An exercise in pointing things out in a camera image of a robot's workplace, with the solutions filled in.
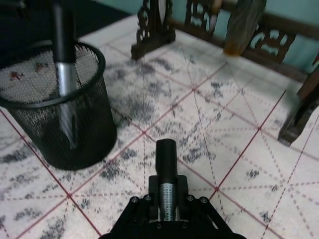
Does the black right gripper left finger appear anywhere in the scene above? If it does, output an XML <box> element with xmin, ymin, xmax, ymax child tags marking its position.
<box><xmin>99</xmin><ymin>175</ymin><xmax>160</xmax><ymax>239</ymax></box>

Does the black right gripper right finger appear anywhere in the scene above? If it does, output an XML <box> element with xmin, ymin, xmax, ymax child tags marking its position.
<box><xmin>175</xmin><ymin>175</ymin><xmax>241</xmax><ymax>237</ymax></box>

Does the black and silver pen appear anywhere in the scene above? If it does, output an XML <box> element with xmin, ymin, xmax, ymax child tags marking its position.
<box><xmin>50</xmin><ymin>0</ymin><xmax>78</xmax><ymax>150</ymax></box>
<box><xmin>155</xmin><ymin>139</ymin><xmax>178</xmax><ymax>222</ymax></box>

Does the white gridded calligraphy felt mat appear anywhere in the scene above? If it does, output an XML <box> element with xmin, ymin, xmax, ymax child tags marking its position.
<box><xmin>0</xmin><ymin>14</ymin><xmax>319</xmax><ymax>239</ymax></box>

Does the dark carved wooden brush rack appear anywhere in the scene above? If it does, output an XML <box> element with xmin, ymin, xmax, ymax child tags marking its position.
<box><xmin>130</xmin><ymin>0</ymin><xmax>319</xmax><ymax>146</ymax></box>

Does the large grey-brown hanging brush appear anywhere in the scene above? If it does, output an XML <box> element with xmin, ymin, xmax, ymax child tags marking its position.
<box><xmin>222</xmin><ymin>0</ymin><xmax>268</xmax><ymax>57</ymax></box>

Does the white-tipped hanging brush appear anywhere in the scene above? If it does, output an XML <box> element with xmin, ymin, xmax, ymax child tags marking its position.
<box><xmin>157</xmin><ymin>0</ymin><xmax>168</xmax><ymax>23</ymax></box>

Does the black table cloth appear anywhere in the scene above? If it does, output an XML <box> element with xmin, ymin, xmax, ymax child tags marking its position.
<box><xmin>0</xmin><ymin>0</ymin><xmax>140</xmax><ymax>68</ymax></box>

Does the black wire mesh pen cup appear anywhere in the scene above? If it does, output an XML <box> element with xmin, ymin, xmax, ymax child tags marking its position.
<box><xmin>0</xmin><ymin>40</ymin><xmax>118</xmax><ymax>171</ymax></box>

